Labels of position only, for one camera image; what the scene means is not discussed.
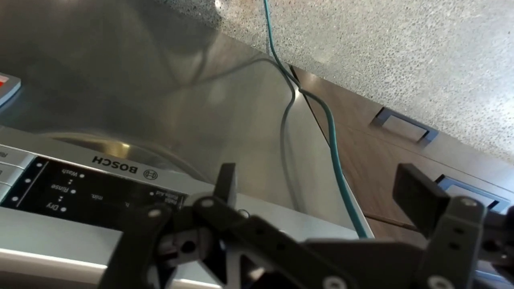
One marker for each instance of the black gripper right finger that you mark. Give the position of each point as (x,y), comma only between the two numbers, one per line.
(454,241)

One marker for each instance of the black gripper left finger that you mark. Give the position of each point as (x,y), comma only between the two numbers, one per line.
(144,250)

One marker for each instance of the silver rectangular dishwasher button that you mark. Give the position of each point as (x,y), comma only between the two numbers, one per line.
(13,155)

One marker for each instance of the black dishwasher display panel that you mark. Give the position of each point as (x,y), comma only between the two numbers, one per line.
(80,186)

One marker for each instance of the dark wood drawer front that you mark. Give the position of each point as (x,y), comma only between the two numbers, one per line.
(347,112)
(374,176)

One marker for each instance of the stainless steel Bosch dishwasher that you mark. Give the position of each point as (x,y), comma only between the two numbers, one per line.
(160,106)

